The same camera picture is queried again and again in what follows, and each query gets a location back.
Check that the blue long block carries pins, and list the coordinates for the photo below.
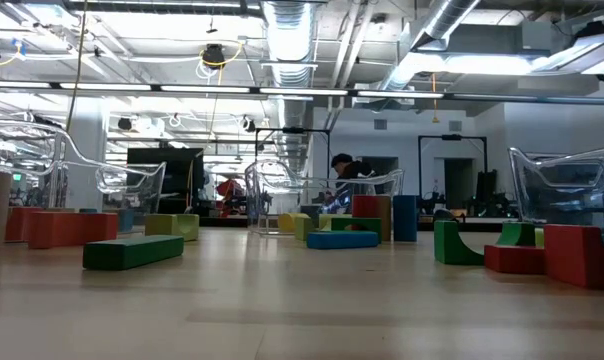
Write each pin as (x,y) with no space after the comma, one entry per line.
(342,240)

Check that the light green long block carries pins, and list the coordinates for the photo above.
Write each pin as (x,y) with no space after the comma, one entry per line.
(334,220)

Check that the green quarter arch block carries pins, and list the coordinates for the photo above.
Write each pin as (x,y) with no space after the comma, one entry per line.
(452,245)

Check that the large black screen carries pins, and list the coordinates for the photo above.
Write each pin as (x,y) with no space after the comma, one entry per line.
(164,175)

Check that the green exit sign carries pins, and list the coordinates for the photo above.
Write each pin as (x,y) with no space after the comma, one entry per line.
(17,176)

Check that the black metal station frame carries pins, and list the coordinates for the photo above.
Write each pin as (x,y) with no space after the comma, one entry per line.
(452,137)

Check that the red chair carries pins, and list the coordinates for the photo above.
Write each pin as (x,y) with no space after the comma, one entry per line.
(230,189)

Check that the person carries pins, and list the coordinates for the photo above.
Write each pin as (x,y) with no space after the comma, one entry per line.
(349,172)

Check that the green long flat block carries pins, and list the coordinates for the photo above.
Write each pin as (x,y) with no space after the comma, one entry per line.
(132,252)

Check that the red arch block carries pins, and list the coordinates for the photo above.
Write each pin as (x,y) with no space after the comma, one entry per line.
(577,257)

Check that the blue cylinder block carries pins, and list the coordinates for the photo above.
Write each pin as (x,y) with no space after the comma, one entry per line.
(405,218)

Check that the small light green block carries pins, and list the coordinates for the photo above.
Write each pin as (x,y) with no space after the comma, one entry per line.
(539,237)

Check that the long ceiling light strip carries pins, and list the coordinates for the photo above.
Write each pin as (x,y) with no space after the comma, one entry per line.
(104,86)
(304,91)
(204,89)
(14,84)
(399,94)

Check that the clear plastic bin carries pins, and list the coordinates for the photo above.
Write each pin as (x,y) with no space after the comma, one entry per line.
(262,200)
(152,190)
(537,190)

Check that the light green arch block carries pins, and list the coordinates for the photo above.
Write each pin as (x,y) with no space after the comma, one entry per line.
(172,225)
(303,228)

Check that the yellow cylinder block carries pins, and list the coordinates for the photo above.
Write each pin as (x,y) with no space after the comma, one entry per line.
(289,221)

